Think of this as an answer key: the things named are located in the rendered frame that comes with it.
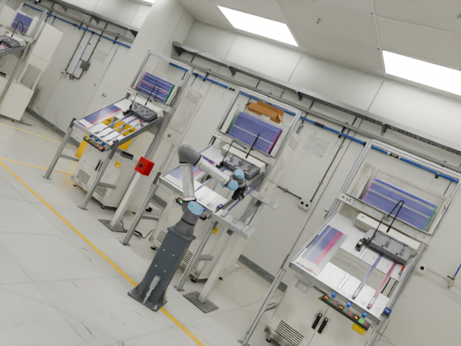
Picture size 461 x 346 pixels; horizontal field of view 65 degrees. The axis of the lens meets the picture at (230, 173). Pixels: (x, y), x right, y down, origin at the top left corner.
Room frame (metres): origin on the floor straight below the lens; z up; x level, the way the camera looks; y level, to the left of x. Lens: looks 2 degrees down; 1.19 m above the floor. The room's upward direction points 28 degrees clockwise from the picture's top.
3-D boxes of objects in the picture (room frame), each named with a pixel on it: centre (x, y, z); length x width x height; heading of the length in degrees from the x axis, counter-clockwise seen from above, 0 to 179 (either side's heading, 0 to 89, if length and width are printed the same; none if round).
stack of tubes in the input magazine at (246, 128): (3.62, -0.04, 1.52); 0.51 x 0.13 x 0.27; 61
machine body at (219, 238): (3.76, -0.04, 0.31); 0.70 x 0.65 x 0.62; 61
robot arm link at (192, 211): (2.62, 0.11, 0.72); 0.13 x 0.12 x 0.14; 18
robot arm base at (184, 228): (2.62, 0.11, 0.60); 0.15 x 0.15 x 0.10
